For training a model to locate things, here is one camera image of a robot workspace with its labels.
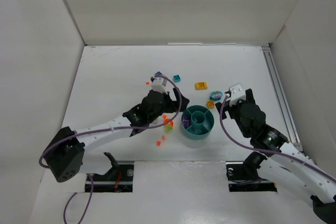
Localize lime green square lego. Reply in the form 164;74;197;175
164;124;173;132

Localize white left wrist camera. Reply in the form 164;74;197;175
151;76;167;94

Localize orange round dome lego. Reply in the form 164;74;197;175
164;118;174;127

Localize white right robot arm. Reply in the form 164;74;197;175
216;84;335;223

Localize yellow curved lego brick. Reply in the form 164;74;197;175
195;82;208;90

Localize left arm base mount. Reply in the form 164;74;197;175
91;152;134;193

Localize teal square lego brick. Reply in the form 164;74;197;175
173;75;181;82

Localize aluminium rail at right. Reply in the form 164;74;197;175
261;45;304;153

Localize yellow square lego brick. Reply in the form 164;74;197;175
206;100;215;109

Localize teal frog lotus lego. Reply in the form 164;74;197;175
210;91;223;101

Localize teal round divided container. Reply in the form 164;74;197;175
181;105;214;140

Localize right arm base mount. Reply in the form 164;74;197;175
225;152;277;193

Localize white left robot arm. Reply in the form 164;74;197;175
39;88;190;183

